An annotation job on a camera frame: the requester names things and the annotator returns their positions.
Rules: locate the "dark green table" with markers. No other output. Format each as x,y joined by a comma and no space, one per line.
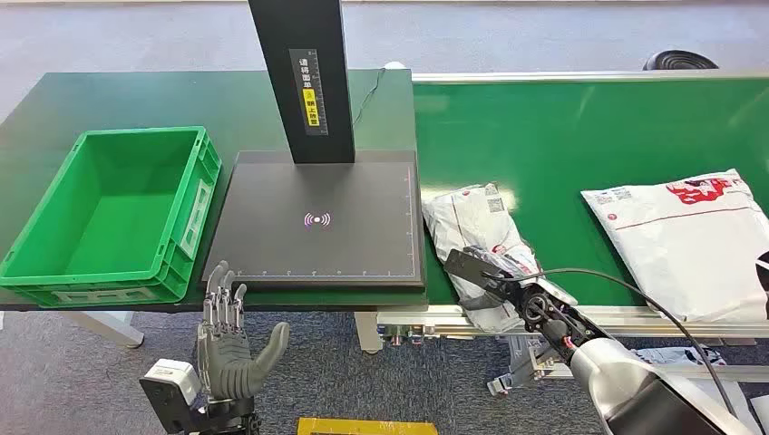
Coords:
180,102

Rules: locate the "large flat white mail package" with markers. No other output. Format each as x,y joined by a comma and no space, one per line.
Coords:
673,252

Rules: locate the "white slanted table leg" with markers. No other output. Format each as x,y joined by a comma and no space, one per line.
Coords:
108,327

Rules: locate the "black scanner base plate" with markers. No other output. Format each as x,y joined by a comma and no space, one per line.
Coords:
300,252

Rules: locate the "green plastic crate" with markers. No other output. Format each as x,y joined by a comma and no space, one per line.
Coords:
108,222

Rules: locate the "small white round object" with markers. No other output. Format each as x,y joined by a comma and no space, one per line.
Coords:
395,65

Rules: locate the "black round stool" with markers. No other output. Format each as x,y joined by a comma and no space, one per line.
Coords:
679,62

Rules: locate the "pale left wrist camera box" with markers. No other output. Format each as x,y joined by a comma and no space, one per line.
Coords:
171,378

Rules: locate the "aluminium conveyor frame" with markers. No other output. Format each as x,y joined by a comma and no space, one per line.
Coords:
432,327

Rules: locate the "green conveyor belt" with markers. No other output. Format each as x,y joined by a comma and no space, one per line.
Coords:
541,132

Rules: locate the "small white mail package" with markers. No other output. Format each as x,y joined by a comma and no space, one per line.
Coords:
474,216

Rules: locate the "white upright table leg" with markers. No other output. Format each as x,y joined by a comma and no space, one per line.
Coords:
367,333

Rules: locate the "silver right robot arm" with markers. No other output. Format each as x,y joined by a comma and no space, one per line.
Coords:
625,384

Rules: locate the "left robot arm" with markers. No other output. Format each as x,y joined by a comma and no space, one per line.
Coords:
234,417

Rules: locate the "black scanner column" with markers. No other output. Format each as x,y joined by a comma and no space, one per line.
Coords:
276,90

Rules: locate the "white package under conveyor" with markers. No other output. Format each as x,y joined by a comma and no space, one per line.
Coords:
703,357

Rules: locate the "black right wrist camera plate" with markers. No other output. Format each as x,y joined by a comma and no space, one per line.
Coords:
468,267

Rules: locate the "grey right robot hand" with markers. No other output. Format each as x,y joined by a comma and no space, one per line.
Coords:
480,302

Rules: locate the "yellow floor tape marker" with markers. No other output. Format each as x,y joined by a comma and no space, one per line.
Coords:
312,427

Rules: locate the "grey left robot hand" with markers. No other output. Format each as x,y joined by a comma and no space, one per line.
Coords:
225,360

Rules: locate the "black yellow column label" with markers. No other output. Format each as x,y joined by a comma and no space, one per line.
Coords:
309,108

